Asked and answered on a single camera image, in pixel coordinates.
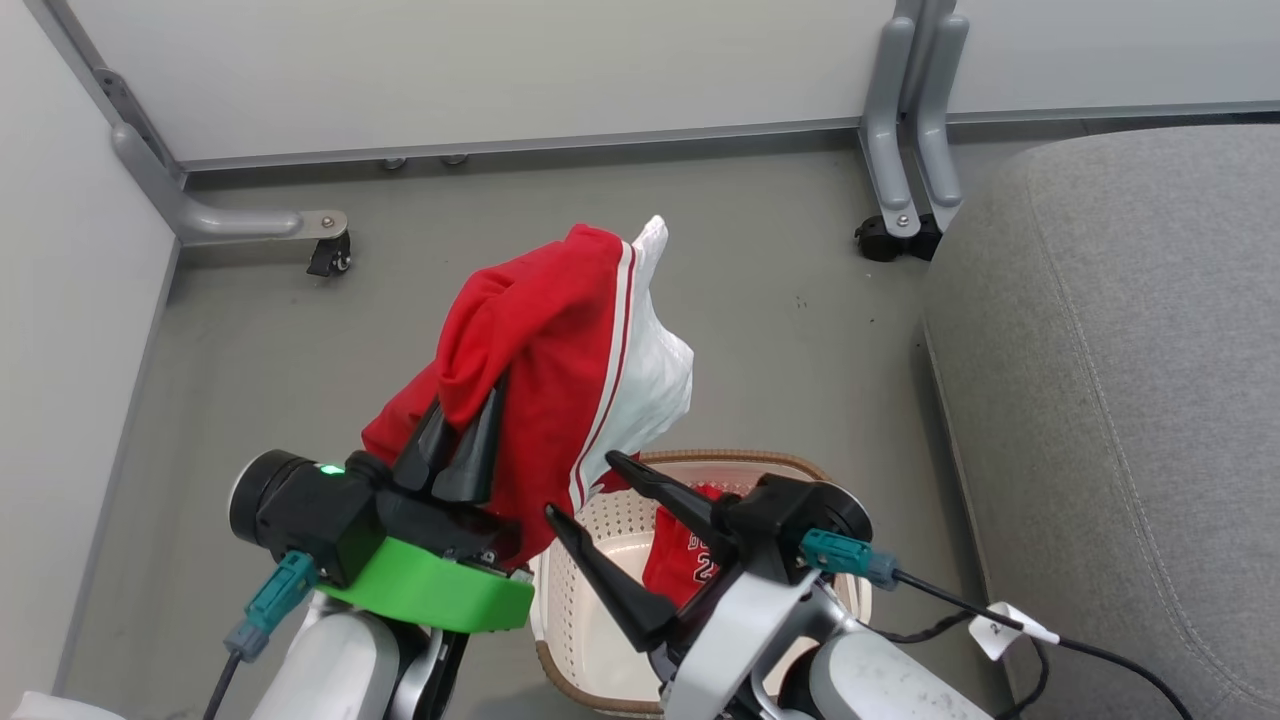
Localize white paper cable tag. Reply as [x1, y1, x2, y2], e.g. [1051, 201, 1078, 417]
[967, 601, 1062, 662]

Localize thin black looped cable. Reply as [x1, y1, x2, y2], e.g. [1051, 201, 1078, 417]
[878, 610, 1053, 720]

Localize red jersey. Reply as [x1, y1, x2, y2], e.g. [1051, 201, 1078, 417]
[640, 483, 736, 611]

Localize black cable with teal plug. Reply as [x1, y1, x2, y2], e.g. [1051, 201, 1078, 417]
[203, 550, 321, 720]
[798, 528, 1196, 720]

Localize white perforated laundry basket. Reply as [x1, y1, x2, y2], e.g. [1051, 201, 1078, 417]
[528, 448, 876, 719]

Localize long grey partition foot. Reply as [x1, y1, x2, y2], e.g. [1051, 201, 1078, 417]
[110, 120, 350, 247]

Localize upright grey partition foot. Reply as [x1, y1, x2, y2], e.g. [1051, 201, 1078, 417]
[912, 10, 969, 236]
[860, 15, 923, 239]

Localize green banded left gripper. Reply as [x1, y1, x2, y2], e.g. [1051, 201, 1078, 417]
[320, 371, 538, 635]

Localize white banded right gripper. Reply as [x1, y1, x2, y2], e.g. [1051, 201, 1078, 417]
[543, 450, 853, 720]

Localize black caster wheel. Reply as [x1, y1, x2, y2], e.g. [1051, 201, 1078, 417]
[905, 213, 947, 262]
[854, 216, 913, 264]
[305, 231, 354, 279]

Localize red and white shorts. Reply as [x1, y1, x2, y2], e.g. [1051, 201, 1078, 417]
[360, 215, 696, 571]

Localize grey fabric sofa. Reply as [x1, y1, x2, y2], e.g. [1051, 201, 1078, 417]
[918, 125, 1280, 720]

